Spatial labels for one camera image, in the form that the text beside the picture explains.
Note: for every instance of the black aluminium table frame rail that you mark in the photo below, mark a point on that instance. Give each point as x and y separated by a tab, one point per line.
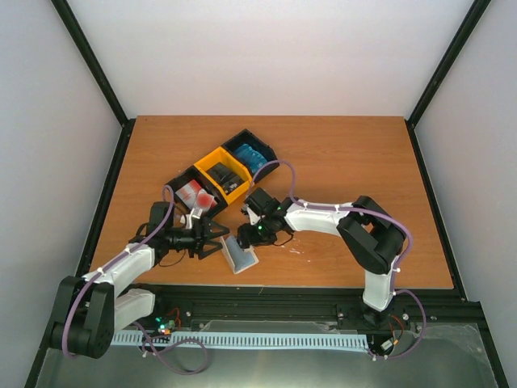
194	307

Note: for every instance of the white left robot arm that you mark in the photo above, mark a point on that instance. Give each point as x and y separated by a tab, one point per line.
89	309

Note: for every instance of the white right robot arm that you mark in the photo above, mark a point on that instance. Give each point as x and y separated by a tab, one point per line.
374	238

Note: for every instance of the red white card stack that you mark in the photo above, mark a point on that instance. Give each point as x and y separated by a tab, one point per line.
195	197

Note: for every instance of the blue card stack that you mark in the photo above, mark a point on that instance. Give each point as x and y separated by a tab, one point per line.
250	157

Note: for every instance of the light blue slotted cable duct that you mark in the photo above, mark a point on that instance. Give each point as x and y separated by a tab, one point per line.
265	341

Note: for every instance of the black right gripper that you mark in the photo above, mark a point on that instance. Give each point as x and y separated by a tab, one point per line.
249	239

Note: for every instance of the yellow plastic bin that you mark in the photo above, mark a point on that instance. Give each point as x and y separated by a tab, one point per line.
223	156

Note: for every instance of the black vip card stack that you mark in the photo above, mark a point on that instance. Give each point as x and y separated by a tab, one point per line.
227	179

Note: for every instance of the black bin with red cards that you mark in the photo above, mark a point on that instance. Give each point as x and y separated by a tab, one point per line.
193	173

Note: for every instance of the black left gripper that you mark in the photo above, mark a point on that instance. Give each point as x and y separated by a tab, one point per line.
199	240

